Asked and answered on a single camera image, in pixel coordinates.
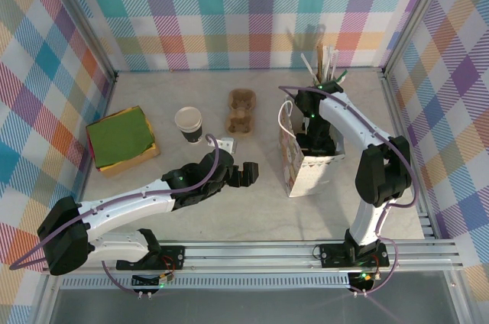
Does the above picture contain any tan napkin box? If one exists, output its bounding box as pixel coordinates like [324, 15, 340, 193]
[99, 140, 161, 179]

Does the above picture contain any green paper napkin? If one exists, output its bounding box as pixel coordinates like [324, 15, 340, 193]
[86, 107, 156, 170]

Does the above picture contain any aluminium side rail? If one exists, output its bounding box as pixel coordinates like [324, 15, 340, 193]
[381, 70, 436, 241]

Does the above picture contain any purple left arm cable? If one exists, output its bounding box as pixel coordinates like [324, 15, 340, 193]
[10, 133, 221, 297]

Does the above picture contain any green straw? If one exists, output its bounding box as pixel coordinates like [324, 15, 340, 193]
[330, 69, 349, 86]

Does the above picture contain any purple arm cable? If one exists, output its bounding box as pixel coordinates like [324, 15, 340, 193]
[10, 133, 221, 297]
[277, 86, 417, 297]

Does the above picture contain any wooden stir stick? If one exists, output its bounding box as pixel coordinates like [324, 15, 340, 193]
[316, 44, 325, 83]

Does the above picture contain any small controller board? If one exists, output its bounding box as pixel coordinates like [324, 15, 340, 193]
[348, 271, 377, 291]
[131, 272, 175, 290]

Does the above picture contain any cartoon animal print paper bag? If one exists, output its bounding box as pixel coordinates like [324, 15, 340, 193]
[277, 98, 348, 199]

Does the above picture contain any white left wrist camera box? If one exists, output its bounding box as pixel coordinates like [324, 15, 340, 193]
[216, 136, 238, 155]

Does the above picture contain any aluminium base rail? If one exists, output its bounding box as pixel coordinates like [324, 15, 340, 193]
[40, 238, 465, 276]

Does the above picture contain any stack of coloured napkins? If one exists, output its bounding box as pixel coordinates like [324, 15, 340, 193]
[86, 105, 158, 172]

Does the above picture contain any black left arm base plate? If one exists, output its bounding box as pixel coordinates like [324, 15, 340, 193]
[115, 245, 187, 271]

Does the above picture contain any white wrapped straw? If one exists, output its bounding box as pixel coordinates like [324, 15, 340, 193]
[323, 45, 332, 83]
[330, 48, 340, 80]
[300, 54, 319, 84]

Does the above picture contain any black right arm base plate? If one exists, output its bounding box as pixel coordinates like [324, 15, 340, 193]
[319, 241, 390, 268]

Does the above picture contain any paper coffee cup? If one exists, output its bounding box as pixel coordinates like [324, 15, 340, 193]
[174, 105, 203, 145]

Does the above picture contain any grey slotted cable duct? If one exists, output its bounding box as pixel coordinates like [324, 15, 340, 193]
[60, 276, 355, 290]

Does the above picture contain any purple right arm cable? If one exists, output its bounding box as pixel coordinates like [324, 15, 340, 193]
[277, 86, 417, 297]

